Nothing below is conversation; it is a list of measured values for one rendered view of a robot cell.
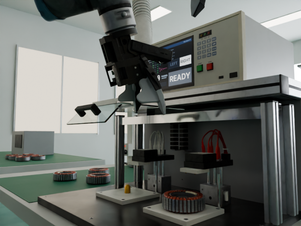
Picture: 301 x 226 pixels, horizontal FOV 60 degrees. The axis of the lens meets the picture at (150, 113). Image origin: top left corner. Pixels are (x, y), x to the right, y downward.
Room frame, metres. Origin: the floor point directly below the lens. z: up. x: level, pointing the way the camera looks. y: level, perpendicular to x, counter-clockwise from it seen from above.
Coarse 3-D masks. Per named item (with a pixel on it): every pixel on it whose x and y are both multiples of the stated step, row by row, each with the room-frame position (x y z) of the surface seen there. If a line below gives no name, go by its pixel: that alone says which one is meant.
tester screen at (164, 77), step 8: (184, 40) 0.86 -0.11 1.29; (168, 48) 0.91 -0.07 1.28; (176, 48) 0.89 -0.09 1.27; (184, 48) 0.86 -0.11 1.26; (176, 56) 0.89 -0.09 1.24; (152, 64) 0.98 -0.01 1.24; (160, 64) 0.95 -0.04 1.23; (160, 72) 0.95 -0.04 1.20; (168, 72) 0.91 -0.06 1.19; (160, 80) 0.95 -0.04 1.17
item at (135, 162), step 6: (138, 150) 0.91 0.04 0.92; (144, 150) 0.89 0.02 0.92; (150, 150) 0.91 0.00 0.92; (156, 150) 0.92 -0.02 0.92; (132, 156) 0.93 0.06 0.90; (138, 156) 0.91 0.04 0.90; (144, 156) 0.89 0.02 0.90; (150, 156) 0.90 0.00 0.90; (156, 156) 0.92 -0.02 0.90; (162, 156) 0.94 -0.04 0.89; (168, 156) 0.96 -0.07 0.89; (132, 162) 0.90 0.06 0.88; (138, 162) 0.88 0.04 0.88; (144, 162) 0.89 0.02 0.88; (162, 162) 0.96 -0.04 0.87; (162, 168) 0.96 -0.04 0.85; (162, 174) 0.96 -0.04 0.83
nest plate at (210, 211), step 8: (144, 208) 0.70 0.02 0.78; (152, 208) 0.70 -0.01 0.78; (160, 208) 0.70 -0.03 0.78; (208, 208) 0.70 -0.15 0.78; (216, 208) 0.70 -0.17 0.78; (160, 216) 0.65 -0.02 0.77; (168, 216) 0.63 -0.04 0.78; (176, 216) 0.63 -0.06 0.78; (184, 216) 0.63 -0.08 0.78; (192, 216) 0.63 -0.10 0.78; (200, 216) 0.63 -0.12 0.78; (208, 216) 0.65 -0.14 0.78; (184, 224) 0.60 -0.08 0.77; (192, 224) 0.61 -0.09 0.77
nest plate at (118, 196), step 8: (96, 192) 0.88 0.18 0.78; (104, 192) 0.88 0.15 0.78; (112, 192) 0.88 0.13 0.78; (120, 192) 0.88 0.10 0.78; (136, 192) 0.88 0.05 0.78; (144, 192) 0.88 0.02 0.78; (152, 192) 0.88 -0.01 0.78; (112, 200) 0.81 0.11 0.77; (120, 200) 0.78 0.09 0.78; (128, 200) 0.79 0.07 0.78; (136, 200) 0.81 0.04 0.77
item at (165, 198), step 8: (168, 192) 0.71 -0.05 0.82; (176, 192) 0.73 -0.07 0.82; (184, 192) 0.73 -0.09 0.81; (192, 192) 0.72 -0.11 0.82; (200, 192) 0.71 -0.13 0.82; (168, 200) 0.66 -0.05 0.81; (176, 200) 0.65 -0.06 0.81; (184, 200) 0.64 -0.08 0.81; (192, 200) 0.64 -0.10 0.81; (200, 200) 0.66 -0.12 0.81; (168, 208) 0.66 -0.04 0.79; (176, 208) 0.65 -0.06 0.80; (184, 208) 0.64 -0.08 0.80; (192, 208) 0.64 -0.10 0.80; (200, 208) 0.66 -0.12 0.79
